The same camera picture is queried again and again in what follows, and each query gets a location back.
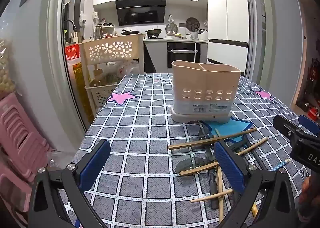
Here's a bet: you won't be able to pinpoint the round dark hanging pan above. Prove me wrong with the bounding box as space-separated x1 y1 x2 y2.
185 17 199 31

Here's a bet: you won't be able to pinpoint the red plastic basket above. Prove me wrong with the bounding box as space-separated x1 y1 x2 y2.
65 45 81 60

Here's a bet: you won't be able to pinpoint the black kitchen faucet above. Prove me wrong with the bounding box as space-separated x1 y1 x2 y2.
64 20 77 34

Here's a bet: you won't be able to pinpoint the yellow oil bottle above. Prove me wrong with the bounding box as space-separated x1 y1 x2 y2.
72 58 94 124

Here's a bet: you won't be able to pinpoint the white spice rack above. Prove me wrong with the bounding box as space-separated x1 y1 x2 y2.
94 25 116 40

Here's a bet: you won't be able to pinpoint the round metal rack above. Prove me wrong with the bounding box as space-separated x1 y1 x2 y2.
165 23 178 36

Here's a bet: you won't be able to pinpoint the white plastic bag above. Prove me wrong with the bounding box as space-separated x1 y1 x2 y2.
107 59 139 76

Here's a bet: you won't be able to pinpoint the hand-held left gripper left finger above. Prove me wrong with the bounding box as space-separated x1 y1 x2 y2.
28 139 112 228

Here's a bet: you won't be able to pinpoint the black built-in oven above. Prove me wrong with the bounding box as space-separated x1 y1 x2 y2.
167 42 200 65

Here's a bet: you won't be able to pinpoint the white refrigerator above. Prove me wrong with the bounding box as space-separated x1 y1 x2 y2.
207 0 250 66

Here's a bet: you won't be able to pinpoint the blue star sticker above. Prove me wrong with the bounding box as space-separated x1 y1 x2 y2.
200 117 254 145

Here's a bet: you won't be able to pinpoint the red toys on shelf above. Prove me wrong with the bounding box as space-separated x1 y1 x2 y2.
297 61 320 119

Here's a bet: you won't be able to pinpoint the pink plastic stool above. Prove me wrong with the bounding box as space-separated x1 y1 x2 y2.
0 93 54 208

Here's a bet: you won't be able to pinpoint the blue patterned chopstick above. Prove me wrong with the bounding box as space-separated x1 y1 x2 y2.
272 159 290 171

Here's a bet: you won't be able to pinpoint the beige plastic utensil holder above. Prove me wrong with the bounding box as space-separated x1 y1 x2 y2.
171 60 242 124

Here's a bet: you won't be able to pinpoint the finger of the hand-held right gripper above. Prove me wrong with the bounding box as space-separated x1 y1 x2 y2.
298 115 320 137
273 115 302 142

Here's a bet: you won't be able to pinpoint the grey checkered tablecloth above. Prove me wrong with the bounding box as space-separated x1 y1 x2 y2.
54 73 320 228

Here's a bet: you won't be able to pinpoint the pink star sticker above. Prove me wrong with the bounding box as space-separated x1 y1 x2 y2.
254 90 275 101
106 90 139 106

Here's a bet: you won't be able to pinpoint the beige flower-cutout storage cart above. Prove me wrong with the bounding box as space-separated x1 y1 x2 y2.
80 34 145 109

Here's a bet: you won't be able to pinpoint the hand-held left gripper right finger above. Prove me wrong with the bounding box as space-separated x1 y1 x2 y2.
213 141 299 228

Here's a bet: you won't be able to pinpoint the person's right hand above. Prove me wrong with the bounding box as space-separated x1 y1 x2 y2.
299 175 316 205

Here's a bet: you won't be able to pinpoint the black range hood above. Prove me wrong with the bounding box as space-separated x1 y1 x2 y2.
115 0 167 27

